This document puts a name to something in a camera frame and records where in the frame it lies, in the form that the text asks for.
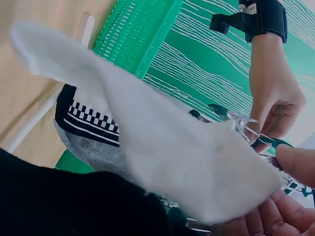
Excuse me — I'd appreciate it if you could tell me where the white sock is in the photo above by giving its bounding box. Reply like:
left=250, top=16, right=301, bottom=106
left=9, top=21, right=284, bottom=226

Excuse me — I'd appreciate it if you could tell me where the person's left hand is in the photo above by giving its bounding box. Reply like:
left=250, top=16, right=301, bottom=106
left=248, top=34, right=307, bottom=154

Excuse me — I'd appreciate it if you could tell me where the black wrist band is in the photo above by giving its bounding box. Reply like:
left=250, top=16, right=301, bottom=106
left=209, top=0, right=288, bottom=44

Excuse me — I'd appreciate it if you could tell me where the green perforated plastic basket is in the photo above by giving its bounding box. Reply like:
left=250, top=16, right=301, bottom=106
left=93, top=0, right=184, bottom=81

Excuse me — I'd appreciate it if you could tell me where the grey sock with checkered band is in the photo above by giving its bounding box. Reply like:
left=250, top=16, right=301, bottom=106
left=53, top=83, right=138, bottom=184

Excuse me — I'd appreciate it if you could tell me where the black cloth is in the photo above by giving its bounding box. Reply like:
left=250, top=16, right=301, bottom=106
left=0, top=147, right=197, bottom=236

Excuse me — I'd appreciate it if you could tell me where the person's right hand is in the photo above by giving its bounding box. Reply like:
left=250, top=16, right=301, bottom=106
left=211, top=145, right=315, bottom=236

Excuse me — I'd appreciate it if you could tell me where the white flat stick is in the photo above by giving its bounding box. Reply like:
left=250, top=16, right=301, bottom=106
left=75, top=12, right=96, bottom=47

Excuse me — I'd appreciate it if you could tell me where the metal hanger with green clips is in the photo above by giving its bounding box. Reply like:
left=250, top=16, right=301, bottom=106
left=159, top=103, right=315, bottom=229

